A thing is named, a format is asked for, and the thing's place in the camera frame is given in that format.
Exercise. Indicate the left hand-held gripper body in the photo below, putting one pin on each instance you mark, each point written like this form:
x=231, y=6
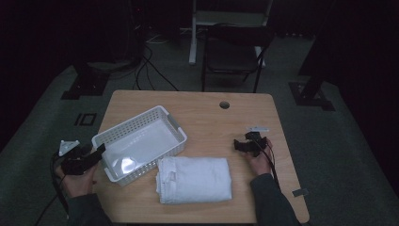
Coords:
x=75, y=164

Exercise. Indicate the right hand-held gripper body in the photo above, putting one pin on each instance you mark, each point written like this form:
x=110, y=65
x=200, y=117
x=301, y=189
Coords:
x=258, y=145

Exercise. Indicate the white plastic basket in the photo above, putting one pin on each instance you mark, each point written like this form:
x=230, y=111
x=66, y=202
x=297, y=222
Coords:
x=141, y=147

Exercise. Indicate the white towel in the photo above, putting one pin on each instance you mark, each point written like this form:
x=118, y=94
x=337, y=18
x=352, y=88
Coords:
x=194, y=180

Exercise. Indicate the person's left hand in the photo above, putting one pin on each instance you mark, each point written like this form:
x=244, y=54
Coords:
x=78, y=183

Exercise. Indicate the person's right hand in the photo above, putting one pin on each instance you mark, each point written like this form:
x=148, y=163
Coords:
x=260, y=164

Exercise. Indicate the grey tape piece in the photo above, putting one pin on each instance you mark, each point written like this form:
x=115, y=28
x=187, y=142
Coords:
x=300, y=192

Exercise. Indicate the black stand base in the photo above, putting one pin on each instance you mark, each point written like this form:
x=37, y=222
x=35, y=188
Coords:
x=86, y=84
x=310, y=95

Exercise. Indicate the black folding chair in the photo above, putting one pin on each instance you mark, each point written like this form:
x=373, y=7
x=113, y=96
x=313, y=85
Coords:
x=233, y=53

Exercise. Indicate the white metal stand frame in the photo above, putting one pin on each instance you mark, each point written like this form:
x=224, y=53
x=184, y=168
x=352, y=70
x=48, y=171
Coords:
x=194, y=37

